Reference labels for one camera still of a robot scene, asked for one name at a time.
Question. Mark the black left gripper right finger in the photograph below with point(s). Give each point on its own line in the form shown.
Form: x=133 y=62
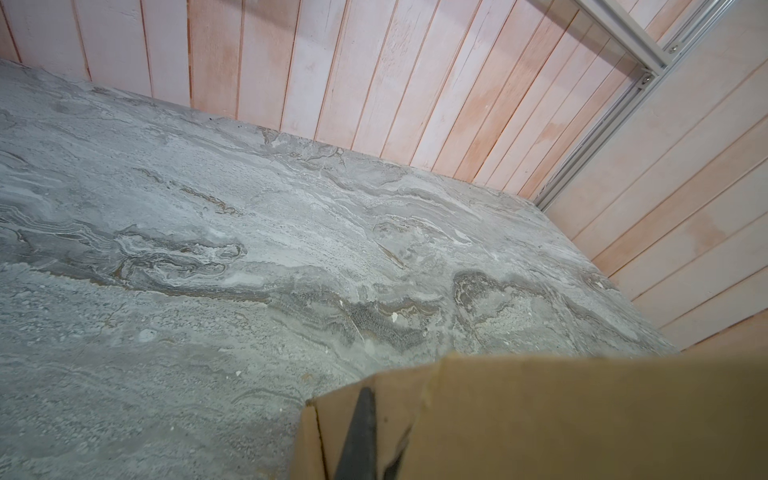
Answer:
x=391 y=471

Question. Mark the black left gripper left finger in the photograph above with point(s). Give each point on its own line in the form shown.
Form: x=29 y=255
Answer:
x=358 y=459

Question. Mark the brown cardboard box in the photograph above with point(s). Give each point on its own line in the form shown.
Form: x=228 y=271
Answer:
x=533 y=417

